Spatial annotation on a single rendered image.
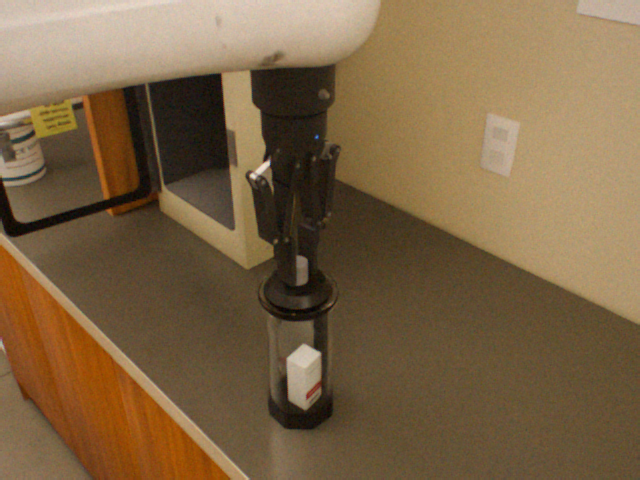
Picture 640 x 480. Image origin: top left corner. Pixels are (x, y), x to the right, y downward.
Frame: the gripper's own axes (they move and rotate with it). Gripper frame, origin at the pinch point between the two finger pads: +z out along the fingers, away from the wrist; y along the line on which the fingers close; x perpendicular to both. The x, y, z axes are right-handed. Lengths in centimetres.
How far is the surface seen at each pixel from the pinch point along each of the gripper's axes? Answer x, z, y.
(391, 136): -34, 13, -59
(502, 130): -7, 3, -58
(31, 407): -128, 122, 10
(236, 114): -33.3, -4.6, -16.3
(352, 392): 3.7, 28.1, -7.6
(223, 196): -49, 21, -23
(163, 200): -63, 25, -16
